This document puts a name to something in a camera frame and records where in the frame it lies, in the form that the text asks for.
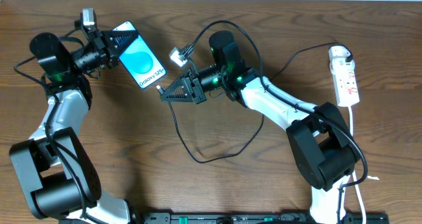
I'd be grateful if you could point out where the white power strip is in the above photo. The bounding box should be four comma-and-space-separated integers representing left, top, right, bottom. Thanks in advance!
328, 45, 360, 107

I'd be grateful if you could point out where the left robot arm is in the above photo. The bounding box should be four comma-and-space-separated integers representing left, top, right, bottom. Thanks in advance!
9, 26, 143, 223

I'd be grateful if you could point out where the small white paper scrap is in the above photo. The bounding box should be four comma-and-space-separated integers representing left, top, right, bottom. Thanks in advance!
367, 175, 380, 181

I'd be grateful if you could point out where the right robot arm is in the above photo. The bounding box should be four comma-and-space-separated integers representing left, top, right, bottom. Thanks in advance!
157, 30, 362, 223

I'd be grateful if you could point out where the white power strip cord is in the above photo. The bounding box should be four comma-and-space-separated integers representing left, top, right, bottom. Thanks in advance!
347, 105, 367, 224

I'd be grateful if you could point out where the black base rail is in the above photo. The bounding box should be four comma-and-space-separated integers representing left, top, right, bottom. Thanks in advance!
143, 211, 390, 224

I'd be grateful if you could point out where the blue Galaxy smartphone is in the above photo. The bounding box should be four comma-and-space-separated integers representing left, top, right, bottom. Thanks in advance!
113, 21, 167, 90

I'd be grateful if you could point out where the black USB charging cable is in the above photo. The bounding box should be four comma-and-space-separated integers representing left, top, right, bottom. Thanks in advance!
155, 42, 354, 165

